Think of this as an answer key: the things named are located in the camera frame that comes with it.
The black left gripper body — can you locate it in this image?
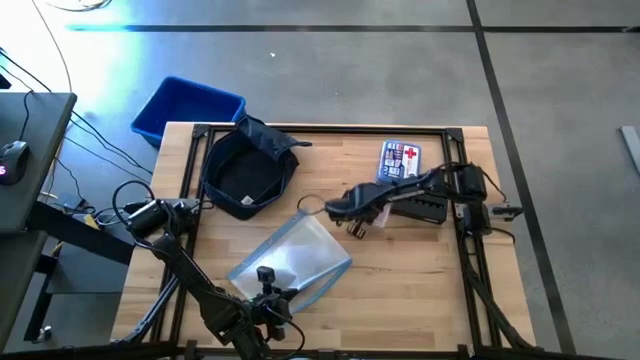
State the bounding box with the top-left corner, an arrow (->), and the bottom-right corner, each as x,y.
248,293 -> 297,342

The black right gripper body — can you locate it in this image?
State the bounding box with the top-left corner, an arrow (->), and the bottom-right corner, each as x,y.
343,183 -> 389,222

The clear pouch with blue zipper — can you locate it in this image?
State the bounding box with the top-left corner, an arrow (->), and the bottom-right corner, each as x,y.
227,193 -> 354,315

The blue first aid kit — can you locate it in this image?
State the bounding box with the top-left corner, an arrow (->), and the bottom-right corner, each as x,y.
375,139 -> 423,184

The black slotted case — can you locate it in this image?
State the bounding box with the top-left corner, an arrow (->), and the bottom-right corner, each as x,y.
387,192 -> 450,225

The dark blue backpack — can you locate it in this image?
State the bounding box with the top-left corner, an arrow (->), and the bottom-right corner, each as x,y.
199,114 -> 314,222

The black clamp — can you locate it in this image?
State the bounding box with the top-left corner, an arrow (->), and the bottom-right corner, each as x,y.
492,203 -> 525,222

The blue plastic bin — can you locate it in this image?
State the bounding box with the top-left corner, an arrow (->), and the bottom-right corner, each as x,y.
130,75 -> 250,150

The low black desk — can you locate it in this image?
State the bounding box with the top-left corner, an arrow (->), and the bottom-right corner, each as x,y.
0,229 -> 49,351

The grey metal strip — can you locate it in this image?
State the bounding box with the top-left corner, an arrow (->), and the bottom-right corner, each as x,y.
619,124 -> 640,175

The black computer mouse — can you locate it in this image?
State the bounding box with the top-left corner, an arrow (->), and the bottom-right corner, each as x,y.
0,140 -> 30,187

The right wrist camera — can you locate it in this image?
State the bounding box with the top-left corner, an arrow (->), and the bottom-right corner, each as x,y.
346,218 -> 370,240

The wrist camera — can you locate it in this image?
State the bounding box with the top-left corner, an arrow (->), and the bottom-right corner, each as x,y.
346,218 -> 370,240
255,265 -> 277,296

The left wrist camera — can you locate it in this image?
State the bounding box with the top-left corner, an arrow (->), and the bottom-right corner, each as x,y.
255,265 -> 277,296

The black aluminium table frame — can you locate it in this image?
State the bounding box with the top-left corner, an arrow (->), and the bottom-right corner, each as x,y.
109,123 -> 539,360

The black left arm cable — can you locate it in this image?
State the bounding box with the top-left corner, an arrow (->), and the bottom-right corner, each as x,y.
111,178 -> 157,222

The black desk leg frame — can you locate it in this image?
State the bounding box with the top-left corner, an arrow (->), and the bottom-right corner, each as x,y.
22,199 -> 136,344

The black floor cable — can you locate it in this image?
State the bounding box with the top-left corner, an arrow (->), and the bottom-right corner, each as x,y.
0,47 -> 154,176

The black mouse cable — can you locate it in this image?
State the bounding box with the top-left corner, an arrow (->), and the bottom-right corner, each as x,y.
18,89 -> 34,144

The thin grey floor cable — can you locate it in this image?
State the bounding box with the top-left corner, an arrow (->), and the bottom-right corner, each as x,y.
30,0 -> 74,94

